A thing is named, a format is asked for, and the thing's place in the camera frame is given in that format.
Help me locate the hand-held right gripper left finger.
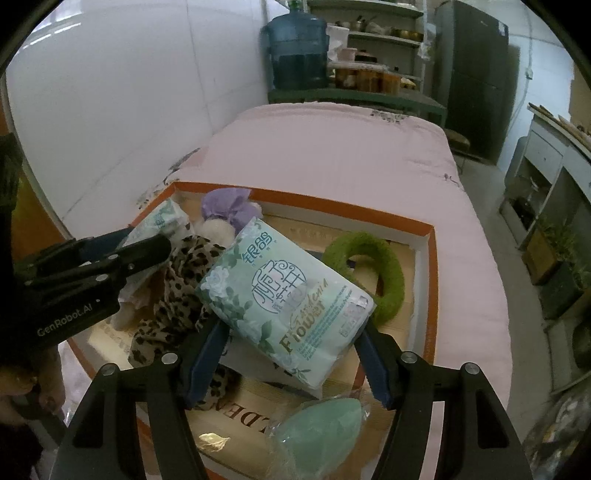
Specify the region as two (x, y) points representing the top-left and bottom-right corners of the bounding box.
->
(55, 318), (232, 480)

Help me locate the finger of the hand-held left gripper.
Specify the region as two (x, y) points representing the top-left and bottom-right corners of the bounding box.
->
(79, 234), (175, 291)
(74, 225), (140, 260)

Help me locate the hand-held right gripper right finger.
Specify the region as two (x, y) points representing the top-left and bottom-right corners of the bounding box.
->
(355, 318), (525, 480)

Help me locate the green floral tissue pack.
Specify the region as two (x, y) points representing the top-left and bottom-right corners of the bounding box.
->
(124, 198), (191, 259)
(195, 217), (376, 388)

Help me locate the leopard print rag doll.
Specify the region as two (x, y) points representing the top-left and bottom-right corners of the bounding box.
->
(127, 234), (242, 408)

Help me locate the orange-rimmed shallow cardboard box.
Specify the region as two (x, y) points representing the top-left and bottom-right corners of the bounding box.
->
(67, 181), (437, 480)

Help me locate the green egg-shaped sponge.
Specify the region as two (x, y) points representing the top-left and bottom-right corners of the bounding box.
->
(270, 398), (373, 480)

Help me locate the green fuzzy ring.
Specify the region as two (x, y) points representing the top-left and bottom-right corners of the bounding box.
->
(322, 232), (406, 324)

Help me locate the purple cloth flower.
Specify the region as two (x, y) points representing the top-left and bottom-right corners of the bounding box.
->
(201, 187), (265, 230)

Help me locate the person's left hand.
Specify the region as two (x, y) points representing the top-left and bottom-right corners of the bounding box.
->
(0, 348), (66, 422)

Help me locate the brown wooden door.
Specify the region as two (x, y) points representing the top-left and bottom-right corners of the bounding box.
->
(0, 104), (75, 245)

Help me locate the cream plush ball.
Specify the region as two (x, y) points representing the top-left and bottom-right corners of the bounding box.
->
(202, 219), (237, 246)

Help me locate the white plastic bag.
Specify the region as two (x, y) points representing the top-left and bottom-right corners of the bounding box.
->
(522, 383), (591, 480)

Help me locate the potted plant in dark pot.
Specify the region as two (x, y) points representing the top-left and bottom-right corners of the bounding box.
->
(540, 258), (591, 320)

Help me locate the potted plant in yellow pot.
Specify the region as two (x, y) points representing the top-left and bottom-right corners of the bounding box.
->
(526, 217), (573, 284)

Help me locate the brown round stool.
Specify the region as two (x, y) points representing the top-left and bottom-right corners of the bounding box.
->
(445, 129), (472, 160)

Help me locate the blue water jug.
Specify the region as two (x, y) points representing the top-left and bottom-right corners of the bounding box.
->
(261, 11), (331, 90)

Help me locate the grey kitchen counter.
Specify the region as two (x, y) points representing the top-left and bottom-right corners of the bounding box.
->
(505, 104), (591, 393)

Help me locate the row of amber jars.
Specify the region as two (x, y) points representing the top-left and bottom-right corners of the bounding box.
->
(332, 65), (402, 95)

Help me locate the white plastic bucket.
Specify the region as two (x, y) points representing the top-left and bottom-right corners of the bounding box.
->
(325, 25), (351, 52)

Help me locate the dark refrigerator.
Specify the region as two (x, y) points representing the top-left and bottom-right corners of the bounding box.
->
(434, 0), (511, 162)

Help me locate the white metal shelf rack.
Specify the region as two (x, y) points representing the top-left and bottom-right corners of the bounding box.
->
(305, 0), (428, 93)

